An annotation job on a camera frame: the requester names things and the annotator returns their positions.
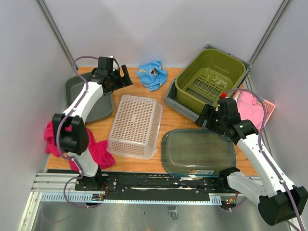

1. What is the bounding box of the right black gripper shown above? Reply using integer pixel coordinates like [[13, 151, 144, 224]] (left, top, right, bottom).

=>
[[195, 103, 227, 134]]

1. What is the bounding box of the olive green plastic basin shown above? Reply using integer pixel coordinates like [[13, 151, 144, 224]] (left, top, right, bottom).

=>
[[175, 48, 246, 116]]

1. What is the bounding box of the translucent blue plastic tub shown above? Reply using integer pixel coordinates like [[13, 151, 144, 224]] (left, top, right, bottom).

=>
[[161, 128, 236, 176]]

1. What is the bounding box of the dark grey plastic tray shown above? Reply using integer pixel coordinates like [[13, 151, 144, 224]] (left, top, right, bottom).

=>
[[65, 76, 114, 125]]

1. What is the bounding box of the white perforated plastic basket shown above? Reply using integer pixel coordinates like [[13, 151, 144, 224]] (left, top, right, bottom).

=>
[[107, 95, 163, 160]]

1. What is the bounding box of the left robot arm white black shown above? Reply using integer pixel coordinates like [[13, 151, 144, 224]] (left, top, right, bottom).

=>
[[52, 56, 133, 191]]

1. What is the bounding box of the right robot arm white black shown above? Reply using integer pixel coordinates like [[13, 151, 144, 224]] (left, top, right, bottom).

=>
[[195, 98, 308, 230]]

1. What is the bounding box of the blue patterned cloth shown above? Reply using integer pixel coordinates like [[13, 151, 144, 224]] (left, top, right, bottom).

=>
[[135, 60, 167, 92]]

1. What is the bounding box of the grey plastic bin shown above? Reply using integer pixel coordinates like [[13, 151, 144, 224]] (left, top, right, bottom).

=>
[[164, 43, 253, 122]]

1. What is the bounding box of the pink folded cloth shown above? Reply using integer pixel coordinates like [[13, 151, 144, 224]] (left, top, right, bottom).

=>
[[237, 91, 264, 130]]

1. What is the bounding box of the pink plastic basket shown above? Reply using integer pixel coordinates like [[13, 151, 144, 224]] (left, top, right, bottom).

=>
[[232, 90, 276, 132]]

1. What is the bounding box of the magenta cloth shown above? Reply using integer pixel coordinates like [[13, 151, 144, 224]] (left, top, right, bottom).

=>
[[44, 122, 116, 169]]

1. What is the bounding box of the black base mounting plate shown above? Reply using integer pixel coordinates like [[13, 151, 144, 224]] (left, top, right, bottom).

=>
[[75, 171, 235, 204]]

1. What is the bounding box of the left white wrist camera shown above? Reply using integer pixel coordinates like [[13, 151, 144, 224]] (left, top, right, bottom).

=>
[[108, 55, 120, 71]]

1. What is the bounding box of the aluminium frame rail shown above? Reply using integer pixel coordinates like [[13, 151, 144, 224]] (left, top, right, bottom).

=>
[[31, 172, 244, 205]]

